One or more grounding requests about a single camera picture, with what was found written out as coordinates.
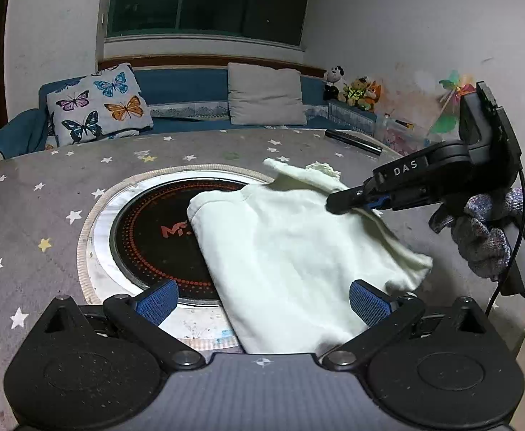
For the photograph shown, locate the dark window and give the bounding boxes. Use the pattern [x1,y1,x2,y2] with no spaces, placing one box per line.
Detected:
[107,0,307,46]

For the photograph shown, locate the colourful pinwheel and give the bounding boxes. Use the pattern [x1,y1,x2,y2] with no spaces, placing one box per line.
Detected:
[429,70,476,139]

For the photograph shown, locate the pale green shirt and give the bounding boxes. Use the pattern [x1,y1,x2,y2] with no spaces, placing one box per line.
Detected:
[186,159,433,355]

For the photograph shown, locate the black cable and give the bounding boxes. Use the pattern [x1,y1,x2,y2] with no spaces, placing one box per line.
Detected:
[483,167,525,318]

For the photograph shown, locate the butterfly print pillow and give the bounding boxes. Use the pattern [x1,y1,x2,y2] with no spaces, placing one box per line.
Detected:
[46,63,153,147]

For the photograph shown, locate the blue sofa bench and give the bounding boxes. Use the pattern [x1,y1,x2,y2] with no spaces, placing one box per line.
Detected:
[0,67,377,161]

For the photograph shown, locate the panda plush toy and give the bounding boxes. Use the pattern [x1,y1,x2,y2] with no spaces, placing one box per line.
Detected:
[323,65,346,101]

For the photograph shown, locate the grey knit gloved right hand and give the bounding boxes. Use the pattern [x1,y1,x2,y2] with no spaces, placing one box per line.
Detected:
[429,188,525,281]

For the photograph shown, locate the orange fox plush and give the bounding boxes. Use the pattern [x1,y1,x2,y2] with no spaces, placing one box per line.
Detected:
[365,81,382,112]

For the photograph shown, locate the clear plastic storage box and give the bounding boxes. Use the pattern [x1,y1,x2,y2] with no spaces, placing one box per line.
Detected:
[375,115,430,156]

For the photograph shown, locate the beige pillow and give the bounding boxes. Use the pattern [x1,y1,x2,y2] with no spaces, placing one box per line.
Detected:
[227,62,307,126]

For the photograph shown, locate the black remote control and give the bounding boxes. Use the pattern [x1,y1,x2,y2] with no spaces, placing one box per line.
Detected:
[325,129,382,157]

